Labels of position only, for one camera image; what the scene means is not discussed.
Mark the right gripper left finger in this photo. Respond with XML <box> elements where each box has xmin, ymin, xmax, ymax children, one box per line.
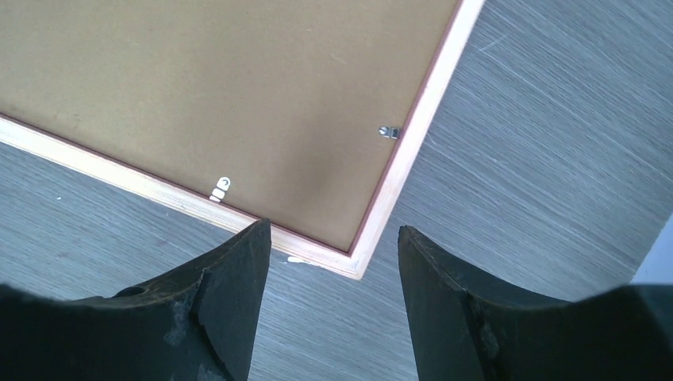
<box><xmin>1</xmin><ymin>219</ymin><xmax>271</xmax><ymax>380</ymax></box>

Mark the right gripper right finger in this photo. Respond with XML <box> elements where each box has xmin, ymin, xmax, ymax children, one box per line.
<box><xmin>398</xmin><ymin>225</ymin><xmax>672</xmax><ymax>380</ymax></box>

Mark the pink wooden picture frame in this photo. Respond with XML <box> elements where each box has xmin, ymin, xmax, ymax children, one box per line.
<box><xmin>1</xmin><ymin>0</ymin><xmax>484</xmax><ymax>280</ymax></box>

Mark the metal retaining clip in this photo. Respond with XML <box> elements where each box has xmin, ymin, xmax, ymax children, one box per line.
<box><xmin>209</xmin><ymin>176</ymin><xmax>231</xmax><ymax>203</ymax></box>
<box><xmin>379</xmin><ymin>126</ymin><xmax>401</xmax><ymax>140</ymax></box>

